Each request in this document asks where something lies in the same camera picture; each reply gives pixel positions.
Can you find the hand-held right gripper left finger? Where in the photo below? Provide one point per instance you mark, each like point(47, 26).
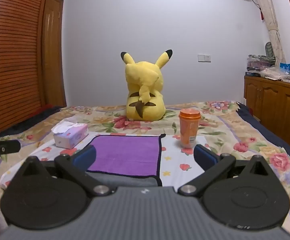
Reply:
point(86, 156)

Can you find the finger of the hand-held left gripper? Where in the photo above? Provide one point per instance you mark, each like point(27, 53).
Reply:
point(8, 146)

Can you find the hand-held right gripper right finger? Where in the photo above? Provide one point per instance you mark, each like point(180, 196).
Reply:
point(205, 156)

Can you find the purple towel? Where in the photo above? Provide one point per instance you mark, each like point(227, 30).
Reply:
point(125, 152)

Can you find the grey towel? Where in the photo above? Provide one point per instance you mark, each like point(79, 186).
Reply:
point(127, 181)

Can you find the tissue box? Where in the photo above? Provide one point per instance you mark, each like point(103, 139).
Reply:
point(69, 138)

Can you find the orange cup with lid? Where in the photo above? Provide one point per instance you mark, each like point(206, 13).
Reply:
point(188, 130)

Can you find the wooden cabinet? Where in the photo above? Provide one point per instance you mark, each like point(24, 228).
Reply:
point(280, 105)

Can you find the wooden louvred wardrobe door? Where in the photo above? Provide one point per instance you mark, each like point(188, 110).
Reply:
point(9, 55)

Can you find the dark flat box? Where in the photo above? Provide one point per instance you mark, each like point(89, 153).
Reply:
point(252, 74)

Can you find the yellow plush toy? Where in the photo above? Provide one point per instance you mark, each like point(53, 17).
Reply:
point(145, 80)

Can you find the stack of folded cloths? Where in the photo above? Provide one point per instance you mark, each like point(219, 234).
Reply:
point(258, 63)

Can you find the pale pink cloth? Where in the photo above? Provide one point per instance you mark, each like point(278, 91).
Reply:
point(275, 73)

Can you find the blue box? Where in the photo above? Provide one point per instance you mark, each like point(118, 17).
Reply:
point(288, 68)

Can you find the dark hand fan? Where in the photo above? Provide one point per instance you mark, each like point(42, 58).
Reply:
point(269, 48)

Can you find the cream patterned curtain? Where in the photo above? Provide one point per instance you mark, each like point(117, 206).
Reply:
point(270, 17)

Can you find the white wall switch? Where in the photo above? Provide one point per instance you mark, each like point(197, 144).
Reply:
point(204, 58)

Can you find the red wall hanging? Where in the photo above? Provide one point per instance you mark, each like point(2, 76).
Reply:
point(261, 13)

